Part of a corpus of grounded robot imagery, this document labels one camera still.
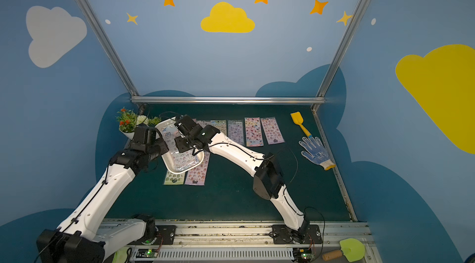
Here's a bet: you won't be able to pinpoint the pink bear sticker sheet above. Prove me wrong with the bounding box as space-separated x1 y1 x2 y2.
261 117 285 145

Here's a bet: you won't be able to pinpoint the aluminium frame post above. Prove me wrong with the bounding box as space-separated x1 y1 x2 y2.
312 0 371 115
75 0 140 98

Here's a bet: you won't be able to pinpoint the light pink sticker sheet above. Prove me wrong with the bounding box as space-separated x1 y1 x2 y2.
184 152 210 186

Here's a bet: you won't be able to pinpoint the blue dotted work glove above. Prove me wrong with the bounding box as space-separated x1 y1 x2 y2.
299 136 335 170

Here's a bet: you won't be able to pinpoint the white lilac sticker sheet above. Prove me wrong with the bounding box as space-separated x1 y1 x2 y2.
160 121 201 172

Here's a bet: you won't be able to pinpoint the pink blue sticker sheet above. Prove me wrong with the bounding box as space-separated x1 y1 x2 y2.
244 117 264 147

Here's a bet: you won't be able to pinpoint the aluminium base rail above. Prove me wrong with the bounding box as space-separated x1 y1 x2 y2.
59 220 383 263

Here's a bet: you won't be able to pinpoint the white pot artificial flowers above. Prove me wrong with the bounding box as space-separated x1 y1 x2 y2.
116 108 162 140

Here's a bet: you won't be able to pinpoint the white plastic storage box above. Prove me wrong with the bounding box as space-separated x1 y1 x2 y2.
155 117 205 175

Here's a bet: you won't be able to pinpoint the green panda sticker sheet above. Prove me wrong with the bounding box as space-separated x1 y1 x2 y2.
210 120 227 136

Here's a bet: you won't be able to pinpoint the aluminium frame left post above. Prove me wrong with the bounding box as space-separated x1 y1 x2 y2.
75 0 140 98

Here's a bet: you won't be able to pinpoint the pink bonbon drop sticker sheet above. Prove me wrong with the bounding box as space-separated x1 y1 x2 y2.
196 120 210 128

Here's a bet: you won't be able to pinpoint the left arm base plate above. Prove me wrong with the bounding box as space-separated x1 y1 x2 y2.
139 225 176 245

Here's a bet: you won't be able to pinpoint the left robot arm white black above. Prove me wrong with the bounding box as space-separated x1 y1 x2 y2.
35 124 169 263

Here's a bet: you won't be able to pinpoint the green toy trowel wooden handle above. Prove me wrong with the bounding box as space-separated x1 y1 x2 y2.
322 238 366 263

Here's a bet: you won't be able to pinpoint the aluminium frame back bar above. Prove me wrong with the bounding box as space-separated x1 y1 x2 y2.
131 96 325 105

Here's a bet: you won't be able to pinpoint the purple sticker sheet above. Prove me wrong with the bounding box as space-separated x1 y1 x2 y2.
227 120 244 145

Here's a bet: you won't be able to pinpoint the pale green sticker sheet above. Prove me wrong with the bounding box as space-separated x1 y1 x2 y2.
163 171 186 186

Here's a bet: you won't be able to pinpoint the white vented cable duct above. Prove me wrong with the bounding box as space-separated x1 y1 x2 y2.
154 247 294 261

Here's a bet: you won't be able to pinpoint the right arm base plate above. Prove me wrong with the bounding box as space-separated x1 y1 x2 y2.
269 225 323 244

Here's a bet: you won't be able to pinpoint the aluminium frame right post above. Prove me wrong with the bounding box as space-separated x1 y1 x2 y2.
312 0 371 115

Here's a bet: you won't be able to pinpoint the black green glove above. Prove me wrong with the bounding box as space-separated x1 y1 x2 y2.
112 247 132 263

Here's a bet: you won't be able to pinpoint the yellow toy shovel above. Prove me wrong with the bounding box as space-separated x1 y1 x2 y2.
290 112 312 138

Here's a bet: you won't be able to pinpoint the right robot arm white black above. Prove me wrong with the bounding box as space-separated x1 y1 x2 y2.
174 115 309 243

